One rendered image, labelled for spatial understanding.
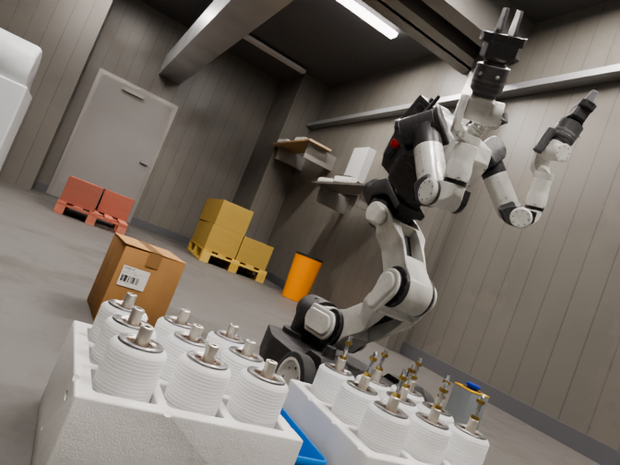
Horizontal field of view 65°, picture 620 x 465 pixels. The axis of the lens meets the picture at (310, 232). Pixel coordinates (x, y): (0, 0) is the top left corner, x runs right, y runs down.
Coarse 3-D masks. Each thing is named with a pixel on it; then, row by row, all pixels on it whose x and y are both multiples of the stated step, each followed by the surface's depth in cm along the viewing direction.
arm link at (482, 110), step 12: (480, 84) 131; (492, 84) 129; (480, 96) 133; (492, 96) 132; (468, 108) 135; (480, 108) 134; (492, 108) 133; (504, 108) 133; (480, 120) 136; (492, 120) 134
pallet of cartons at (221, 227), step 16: (208, 208) 726; (224, 208) 641; (240, 208) 649; (208, 224) 672; (224, 224) 643; (240, 224) 651; (192, 240) 741; (208, 240) 636; (224, 240) 644; (240, 240) 651; (208, 256) 634; (224, 256) 642; (240, 256) 652; (256, 256) 660; (256, 272) 666
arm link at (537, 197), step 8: (536, 184) 178; (544, 184) 177; (536, 192) 178; (544, 192) 178; (528, 200) 180; (536, 200) 178; (544, 200) 178; (528, 208) 180; (536, 208) 179; (544, 208) 179; (536, 216) 179
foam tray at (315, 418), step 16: (304, 384) 126; (288, 400) 123; (304, 400) 117; (320, 400) 116; (304, 416) 114; (320, 416) 109; (304, 432) 112; (320, 432) 107; (336, 432) 102; (352, 432) 105; (320, 448) 105; (336, 448) 100; (352, 448) 96; (368, 448) 95; (336, 464) 98; (352, 464) 94; (368, 464) 92; (384, 464) 93; (400, 464) 95; (416, 464) 97; (448, 464) 106
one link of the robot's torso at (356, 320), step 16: (384, 272) 166; (384, 288) 162; (368, 304) 165; (384, 304) 161; (432, 304) 166; (336, 320) 182; (352, 320) 178; (368, 320) 166; (384, 320) 175; (400, 320) 168; (416, 320) 169; (336, 336) 180; (352, 336) 178; (368, 336) 182; (384, 336) 175; (352, 352) 188
